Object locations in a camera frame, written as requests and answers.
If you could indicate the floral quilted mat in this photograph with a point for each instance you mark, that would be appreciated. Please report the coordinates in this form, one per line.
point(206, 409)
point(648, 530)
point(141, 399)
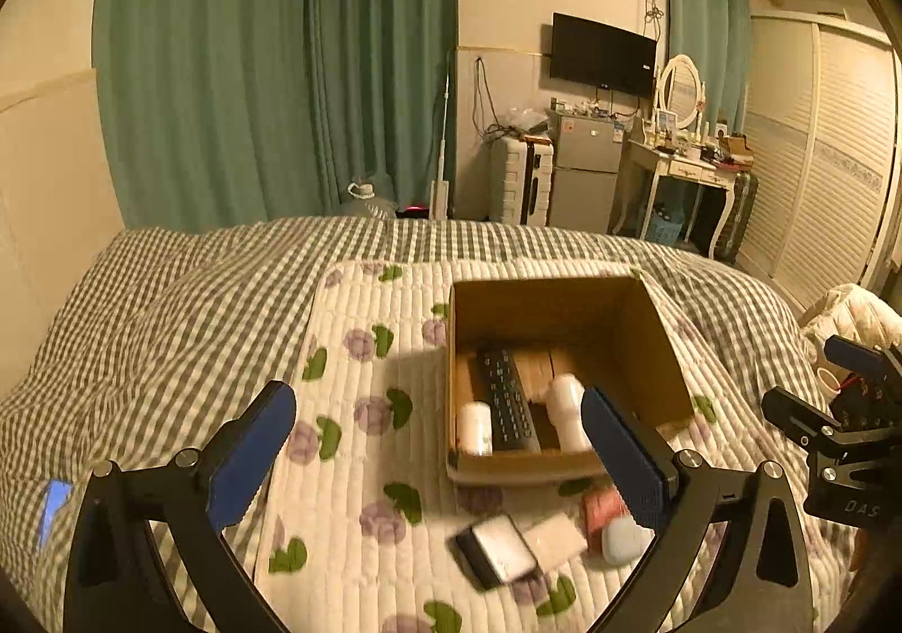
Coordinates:
point(373, 464)

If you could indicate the red glowing device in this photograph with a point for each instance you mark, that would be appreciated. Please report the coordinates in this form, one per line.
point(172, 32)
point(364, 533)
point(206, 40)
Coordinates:
point(414, 211)

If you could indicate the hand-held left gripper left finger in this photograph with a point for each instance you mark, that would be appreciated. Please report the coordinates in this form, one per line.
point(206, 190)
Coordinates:
point(254, 457)

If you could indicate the silver small fridge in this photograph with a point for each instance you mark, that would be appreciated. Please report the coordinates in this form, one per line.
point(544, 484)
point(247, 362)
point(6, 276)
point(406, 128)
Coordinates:
point(585, 175)

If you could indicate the black remote control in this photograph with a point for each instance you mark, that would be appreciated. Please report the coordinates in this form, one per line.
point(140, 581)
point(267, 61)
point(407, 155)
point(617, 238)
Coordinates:
point(507, 404)

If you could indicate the wide green curtain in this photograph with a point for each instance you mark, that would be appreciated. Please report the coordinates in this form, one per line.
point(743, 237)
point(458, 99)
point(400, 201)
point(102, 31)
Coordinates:
point(268, 62)

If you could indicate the white dressing table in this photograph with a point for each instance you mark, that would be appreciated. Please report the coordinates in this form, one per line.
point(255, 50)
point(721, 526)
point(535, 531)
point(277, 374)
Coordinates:
point(676, 171)

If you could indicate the narrow green curtain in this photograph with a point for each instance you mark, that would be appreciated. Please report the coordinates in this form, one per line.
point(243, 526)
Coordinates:
point(705, 27)

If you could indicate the black wall television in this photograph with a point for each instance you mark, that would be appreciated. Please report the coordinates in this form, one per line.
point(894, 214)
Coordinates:
point(602, 54)

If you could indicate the small white box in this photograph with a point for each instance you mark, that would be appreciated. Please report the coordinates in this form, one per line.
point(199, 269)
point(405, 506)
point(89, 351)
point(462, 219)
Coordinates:
point(557, 538)

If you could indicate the brown cardboard box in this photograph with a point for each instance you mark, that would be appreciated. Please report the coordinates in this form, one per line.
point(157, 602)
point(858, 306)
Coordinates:
point(641, 351)

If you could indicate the white louvred wardrobe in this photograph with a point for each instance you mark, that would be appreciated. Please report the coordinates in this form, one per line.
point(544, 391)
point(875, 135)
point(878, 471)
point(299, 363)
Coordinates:
point(824, 161)

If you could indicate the tall white bottle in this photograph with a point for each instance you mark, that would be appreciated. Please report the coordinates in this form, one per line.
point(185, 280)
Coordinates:
point(569, 411)

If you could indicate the white puffy jacket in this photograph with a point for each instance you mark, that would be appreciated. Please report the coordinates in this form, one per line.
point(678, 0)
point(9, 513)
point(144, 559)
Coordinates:
point(856, 312)

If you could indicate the black and white case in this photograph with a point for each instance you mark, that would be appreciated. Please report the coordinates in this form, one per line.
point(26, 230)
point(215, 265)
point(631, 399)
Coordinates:
point(499, 548)

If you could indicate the blue glowing screen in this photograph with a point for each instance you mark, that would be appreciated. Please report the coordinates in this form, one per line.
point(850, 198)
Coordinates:
point(55, 513)

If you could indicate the white mop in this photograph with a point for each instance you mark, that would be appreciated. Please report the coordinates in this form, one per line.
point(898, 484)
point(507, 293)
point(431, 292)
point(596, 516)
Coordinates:
point(441, 182)

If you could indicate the pink small box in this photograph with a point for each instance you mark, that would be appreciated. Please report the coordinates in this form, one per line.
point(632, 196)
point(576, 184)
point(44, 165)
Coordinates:
point(602, 510)

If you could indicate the short white bottle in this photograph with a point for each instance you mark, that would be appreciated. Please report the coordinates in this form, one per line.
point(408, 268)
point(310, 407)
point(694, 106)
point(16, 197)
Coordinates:
point(474, 427)

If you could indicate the small white cup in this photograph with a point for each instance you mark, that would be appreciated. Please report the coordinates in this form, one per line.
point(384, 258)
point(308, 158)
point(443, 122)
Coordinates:
point(829, 383)

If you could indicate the grey checked blanket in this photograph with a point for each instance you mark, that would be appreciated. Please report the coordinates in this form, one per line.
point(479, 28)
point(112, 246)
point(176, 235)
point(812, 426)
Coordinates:
point(176, 323)

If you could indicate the white oval mirror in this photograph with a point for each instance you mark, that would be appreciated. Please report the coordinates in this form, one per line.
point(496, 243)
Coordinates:
point(682, 89)

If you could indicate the dark suitcase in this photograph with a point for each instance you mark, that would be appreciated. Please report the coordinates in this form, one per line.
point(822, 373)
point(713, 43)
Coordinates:
point(740, 217)

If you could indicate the white suitcase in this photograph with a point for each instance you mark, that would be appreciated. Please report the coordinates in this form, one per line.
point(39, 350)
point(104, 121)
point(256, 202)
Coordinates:
point(514, 182)

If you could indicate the blue plastic basket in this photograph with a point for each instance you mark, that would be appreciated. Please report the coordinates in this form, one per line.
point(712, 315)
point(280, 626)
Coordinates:
point(666, 228)

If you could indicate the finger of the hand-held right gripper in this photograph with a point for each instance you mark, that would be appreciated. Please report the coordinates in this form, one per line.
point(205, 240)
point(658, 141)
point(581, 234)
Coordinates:
point(796, 418)
point(856, 357)

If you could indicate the brown box on table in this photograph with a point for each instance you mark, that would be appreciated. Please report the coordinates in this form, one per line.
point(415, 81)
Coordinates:
point(736, 148)

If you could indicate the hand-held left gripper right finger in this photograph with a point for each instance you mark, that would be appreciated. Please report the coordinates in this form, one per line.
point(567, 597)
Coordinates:
point(627, 464)

